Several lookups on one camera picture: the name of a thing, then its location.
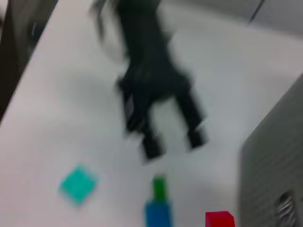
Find teal flat toy plate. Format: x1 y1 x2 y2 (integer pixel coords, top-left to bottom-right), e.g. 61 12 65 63
59 165 99 207

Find dark red long brick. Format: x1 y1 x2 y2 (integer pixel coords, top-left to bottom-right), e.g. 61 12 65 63
205 211 235 227

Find blue toy brick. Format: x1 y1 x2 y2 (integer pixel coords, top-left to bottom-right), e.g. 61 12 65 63
144 199 173 227

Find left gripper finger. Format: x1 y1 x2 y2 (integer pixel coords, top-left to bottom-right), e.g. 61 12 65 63
176 90 211 149

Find green toy brick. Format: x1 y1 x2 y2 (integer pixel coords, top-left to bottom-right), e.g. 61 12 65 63
151 175 169 201

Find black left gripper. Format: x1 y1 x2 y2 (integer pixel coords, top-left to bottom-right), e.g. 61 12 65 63
117 0 195 159

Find grey perforated storage bin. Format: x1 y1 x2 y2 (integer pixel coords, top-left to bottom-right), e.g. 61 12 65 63
239 75 303 227

